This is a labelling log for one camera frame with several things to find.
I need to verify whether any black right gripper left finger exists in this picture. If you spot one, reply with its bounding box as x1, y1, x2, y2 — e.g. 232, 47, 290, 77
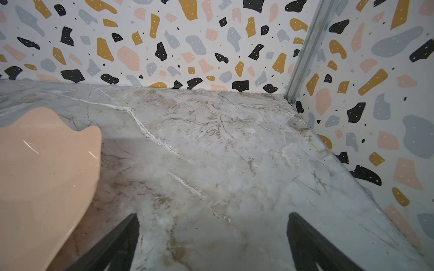
67, 213, 140, 271

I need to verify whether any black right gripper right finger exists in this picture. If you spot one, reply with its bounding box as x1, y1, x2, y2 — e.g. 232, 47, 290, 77
287, 212, 362, 271

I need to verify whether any pink wavy fruit bowl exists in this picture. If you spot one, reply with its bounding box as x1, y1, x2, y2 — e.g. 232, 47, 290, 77
1, 107, 102, 271

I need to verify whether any aluminium corner post right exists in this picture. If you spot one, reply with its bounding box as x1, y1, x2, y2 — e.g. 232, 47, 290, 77
284, 0, 339, 105

